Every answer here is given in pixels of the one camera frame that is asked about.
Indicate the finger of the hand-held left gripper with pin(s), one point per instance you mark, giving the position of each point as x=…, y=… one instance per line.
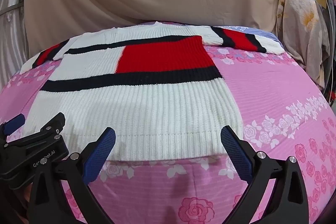
x=13, y=123
x=53, y=124

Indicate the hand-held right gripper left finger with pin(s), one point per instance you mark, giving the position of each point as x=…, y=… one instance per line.
x=101, y=151

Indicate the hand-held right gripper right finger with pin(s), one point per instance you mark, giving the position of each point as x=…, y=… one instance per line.
x=236, y=153

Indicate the white red black knit sweater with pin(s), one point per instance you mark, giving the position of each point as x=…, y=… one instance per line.
x=147, y=108

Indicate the pink floral bed sheet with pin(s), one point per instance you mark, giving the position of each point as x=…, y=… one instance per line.
x=273, y=98

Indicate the grey satin curtain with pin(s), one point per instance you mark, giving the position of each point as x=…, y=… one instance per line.
x=13, y=29

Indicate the cream floral hanging cloth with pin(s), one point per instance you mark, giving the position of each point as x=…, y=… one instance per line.
x=302, y=29

